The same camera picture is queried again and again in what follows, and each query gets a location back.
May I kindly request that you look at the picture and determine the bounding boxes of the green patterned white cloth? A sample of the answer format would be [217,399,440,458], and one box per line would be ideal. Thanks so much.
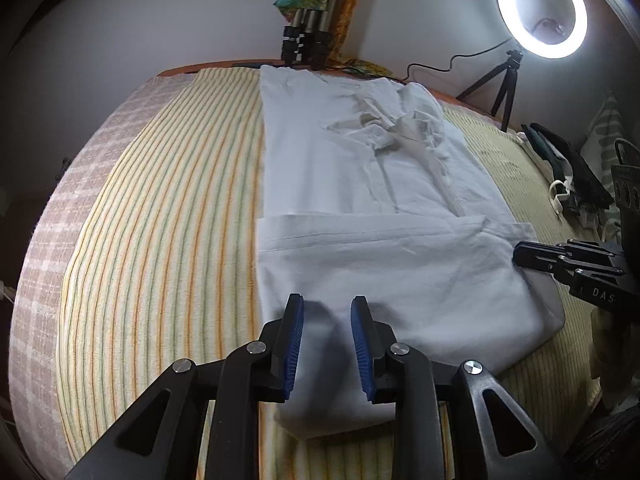
[580,92,631,176]

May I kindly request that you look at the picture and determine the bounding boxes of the folded silver tripod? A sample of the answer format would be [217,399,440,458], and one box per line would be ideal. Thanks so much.
[281,0,332,68]

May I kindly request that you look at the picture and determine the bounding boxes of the white ring light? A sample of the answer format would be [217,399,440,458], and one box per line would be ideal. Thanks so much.
[496,0,588,59]

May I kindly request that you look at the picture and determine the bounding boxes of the orange cloth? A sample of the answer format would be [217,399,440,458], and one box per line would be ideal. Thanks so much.
[327,0,401,81]

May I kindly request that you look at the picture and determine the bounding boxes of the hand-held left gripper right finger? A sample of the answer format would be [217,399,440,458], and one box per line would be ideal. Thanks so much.
[350,295,571,480]

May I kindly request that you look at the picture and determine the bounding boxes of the black power cable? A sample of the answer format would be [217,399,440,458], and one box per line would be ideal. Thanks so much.
[404,42,508,83]

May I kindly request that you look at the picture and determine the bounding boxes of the black folded clothes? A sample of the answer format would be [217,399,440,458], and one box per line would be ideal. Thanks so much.
[530,122,615,208]

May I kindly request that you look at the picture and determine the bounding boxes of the small black tripod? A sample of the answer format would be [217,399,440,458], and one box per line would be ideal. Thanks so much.
[456,49,521,132]

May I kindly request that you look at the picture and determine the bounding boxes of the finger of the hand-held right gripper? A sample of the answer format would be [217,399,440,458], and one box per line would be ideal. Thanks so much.
[512,242,621,291]
[557,241,621,268]

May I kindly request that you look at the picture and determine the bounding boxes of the black gooseneck phone holder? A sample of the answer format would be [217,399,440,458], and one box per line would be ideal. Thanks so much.
[530,17,566,36]

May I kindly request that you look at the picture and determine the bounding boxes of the yellow striped bed sheet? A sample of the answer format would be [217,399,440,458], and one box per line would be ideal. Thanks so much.
[55,67,608,480]

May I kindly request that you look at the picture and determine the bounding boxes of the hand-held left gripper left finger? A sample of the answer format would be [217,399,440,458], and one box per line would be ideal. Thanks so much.
[65,292,306,480]

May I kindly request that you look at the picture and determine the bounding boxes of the pink checked blanket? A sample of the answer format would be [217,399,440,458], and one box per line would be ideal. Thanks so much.
[7,72,201,471]

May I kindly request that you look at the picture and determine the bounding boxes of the white t-shirt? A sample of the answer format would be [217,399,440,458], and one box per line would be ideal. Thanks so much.
[255,64,566,441]

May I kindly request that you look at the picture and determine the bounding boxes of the dark green cloth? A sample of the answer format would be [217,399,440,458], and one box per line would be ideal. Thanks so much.
[522,124,558,166]

